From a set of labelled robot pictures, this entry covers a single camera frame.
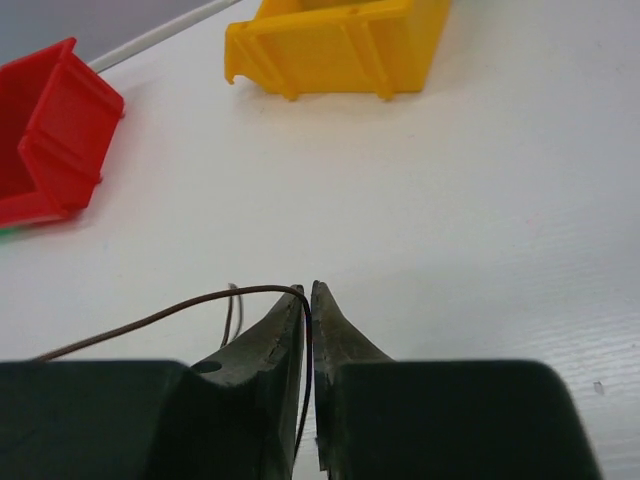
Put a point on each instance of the yellow plastic bin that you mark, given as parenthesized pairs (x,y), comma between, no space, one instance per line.
(307,47)

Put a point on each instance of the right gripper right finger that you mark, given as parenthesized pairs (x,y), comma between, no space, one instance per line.
(378,418)

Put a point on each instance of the red plastic bin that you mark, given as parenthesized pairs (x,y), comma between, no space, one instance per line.
(58,118)

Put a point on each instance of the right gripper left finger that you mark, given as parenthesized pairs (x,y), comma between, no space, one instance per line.
(239,413)

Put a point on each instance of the left green plastic bin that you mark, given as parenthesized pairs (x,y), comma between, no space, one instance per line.
(9,234)

